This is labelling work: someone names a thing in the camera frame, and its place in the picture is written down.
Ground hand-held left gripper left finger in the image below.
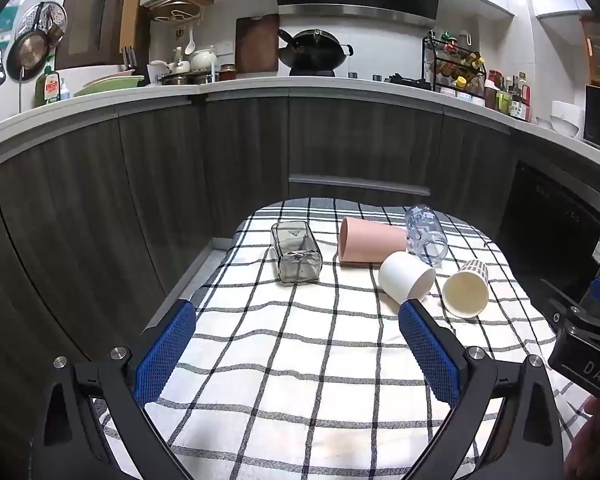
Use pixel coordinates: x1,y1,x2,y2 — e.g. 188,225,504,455
30,299,198,480

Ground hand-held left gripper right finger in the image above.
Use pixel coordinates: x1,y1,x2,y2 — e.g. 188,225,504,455
398,300,566,480

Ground striped paper cup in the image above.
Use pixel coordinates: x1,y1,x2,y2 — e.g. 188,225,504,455
442,259,490,319

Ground white cup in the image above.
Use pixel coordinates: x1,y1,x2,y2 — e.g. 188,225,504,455
378,251,436,306

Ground pink cup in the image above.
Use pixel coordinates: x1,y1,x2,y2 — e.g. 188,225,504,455
338,216,409,264

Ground square grey glass cup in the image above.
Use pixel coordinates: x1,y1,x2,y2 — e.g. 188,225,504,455
271,221,323,285

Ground person's right hand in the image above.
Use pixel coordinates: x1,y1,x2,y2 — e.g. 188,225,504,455
562,396,600,480

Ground built-in black dishwasher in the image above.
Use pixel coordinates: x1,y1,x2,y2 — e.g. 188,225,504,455
497,160,600,301

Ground clear ribbed glass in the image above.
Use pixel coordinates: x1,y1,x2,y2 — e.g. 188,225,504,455
405,204,449,267

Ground black white checked cloth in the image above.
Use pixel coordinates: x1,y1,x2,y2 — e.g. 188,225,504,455
100,197,588,480

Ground stack of white bowls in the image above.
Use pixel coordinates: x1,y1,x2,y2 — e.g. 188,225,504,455
550,100,586,138

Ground group of sauce bottles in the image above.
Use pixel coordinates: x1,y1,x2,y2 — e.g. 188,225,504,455
484,71,532,122

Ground green basin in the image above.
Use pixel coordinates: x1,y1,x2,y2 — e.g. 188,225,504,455
72,75,146,97

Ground steel pot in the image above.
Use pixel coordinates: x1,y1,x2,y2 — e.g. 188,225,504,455
160,72,213,86

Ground white pitcher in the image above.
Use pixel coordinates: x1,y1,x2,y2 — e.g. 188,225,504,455
147,60,173,85

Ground green dish soap bottle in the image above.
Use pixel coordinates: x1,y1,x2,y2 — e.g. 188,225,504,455
35,65,62,107

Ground white teapot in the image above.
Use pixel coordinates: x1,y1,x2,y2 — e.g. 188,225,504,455
190,46,218,72

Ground dark wooden cutting board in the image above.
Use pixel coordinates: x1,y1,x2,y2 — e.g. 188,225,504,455
235,14,281,75

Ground black wok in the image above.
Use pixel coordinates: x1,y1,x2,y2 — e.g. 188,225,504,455
278,28,354,72

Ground hanging frying pan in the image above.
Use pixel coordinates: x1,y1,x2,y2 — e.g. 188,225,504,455
6,30,50,82

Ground hanging metal steamer basket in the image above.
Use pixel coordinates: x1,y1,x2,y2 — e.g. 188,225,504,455
17,2,67,41

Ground grey cabinet handle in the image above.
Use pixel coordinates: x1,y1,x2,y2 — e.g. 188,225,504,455
288,174,432,196

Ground black wire spice rack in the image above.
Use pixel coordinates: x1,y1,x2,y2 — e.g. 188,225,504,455
422,31,487,97

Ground wooden wall rack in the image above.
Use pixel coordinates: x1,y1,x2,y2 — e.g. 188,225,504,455
145,0,215,22

